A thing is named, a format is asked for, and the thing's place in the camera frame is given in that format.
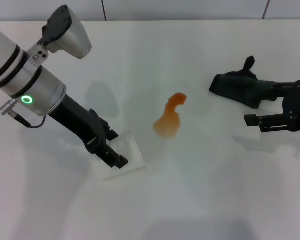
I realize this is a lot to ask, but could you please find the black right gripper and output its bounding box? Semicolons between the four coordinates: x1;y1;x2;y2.
243;79;300;134

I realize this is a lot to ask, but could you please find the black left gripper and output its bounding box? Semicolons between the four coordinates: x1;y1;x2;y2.
48;93;130;170

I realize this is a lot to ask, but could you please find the brown water stain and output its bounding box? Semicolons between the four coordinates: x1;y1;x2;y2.
152;92;188;139

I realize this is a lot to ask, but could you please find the dark blue rag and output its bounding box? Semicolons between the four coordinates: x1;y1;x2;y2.
208;55;278;110

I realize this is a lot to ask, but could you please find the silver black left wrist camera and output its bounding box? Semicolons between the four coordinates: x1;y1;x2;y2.
27;4;93;68

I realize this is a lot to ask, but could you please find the white plastic cup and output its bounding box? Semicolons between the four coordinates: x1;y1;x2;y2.
92;129;147;182

